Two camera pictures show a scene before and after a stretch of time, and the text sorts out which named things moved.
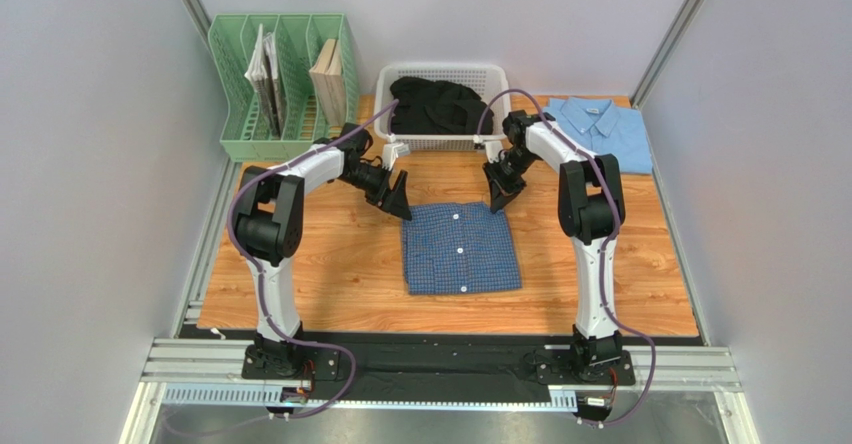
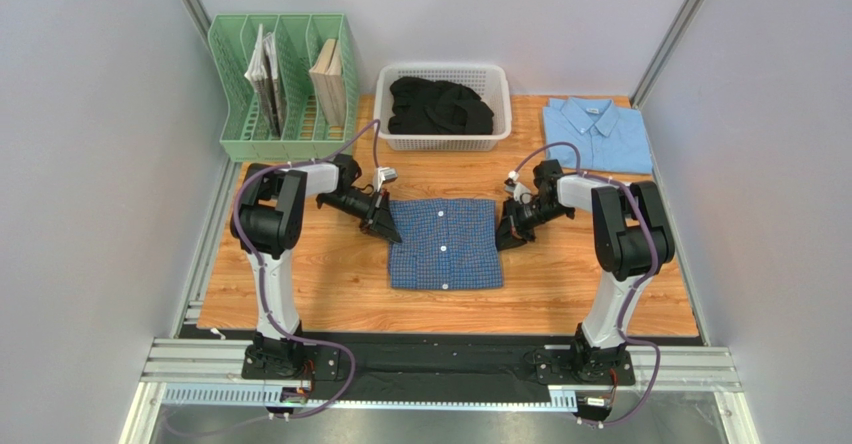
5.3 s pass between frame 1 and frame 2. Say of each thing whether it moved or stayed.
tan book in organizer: stayed
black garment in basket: stayed
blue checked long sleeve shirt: moved
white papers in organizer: stayed
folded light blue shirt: stayed
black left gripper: moved
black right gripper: moved
